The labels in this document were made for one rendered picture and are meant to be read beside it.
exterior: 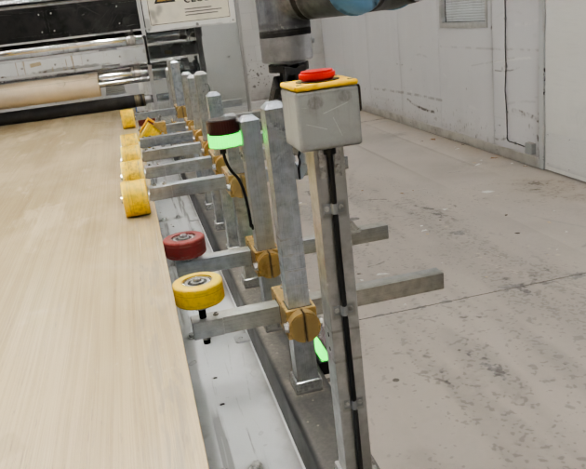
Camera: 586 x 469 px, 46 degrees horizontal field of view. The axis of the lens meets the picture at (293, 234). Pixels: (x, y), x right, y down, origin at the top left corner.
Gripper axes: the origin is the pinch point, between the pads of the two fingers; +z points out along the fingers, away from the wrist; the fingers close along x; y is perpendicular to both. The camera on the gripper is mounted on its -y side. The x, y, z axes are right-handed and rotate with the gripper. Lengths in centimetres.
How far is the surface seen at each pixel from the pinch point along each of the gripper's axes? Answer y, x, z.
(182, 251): -1.6, -23.4, 12.0
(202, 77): -75, -8, -14
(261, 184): 0.2, -7.1, 1.3
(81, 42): -260, -48, -25
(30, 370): 39, -46, 11
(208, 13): -253, 18, -32
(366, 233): -4.1, 13.8, 15.9
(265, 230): 0.2, -7.5, 10.1
